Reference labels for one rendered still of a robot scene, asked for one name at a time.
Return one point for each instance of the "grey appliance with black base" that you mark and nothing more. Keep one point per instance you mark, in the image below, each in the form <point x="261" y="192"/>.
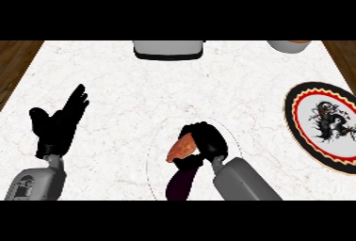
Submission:
<point x="168" y="49"/>

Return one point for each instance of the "dragon print plate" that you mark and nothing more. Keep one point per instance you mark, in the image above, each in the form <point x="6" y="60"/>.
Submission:
<point x="326" y="125"/>

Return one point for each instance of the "orange sweet potato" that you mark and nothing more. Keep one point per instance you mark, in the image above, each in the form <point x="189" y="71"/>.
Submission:
<point x="182" y="148"/>

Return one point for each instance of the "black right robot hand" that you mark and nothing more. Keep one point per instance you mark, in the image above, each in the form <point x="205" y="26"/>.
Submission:
<point x="211" y="141"/>

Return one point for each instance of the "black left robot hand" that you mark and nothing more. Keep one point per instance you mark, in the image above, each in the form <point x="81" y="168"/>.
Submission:
<point x="58" y="128"/>

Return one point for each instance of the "grey bowl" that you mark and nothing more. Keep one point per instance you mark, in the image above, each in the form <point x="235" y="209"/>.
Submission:
<point x="288" y="46"/>

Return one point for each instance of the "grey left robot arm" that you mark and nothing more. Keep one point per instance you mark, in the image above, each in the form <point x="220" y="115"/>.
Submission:
<point x="37" y="183"/>

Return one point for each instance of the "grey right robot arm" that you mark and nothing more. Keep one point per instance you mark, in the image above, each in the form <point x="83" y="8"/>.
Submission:
<point x="245" y="182"/>

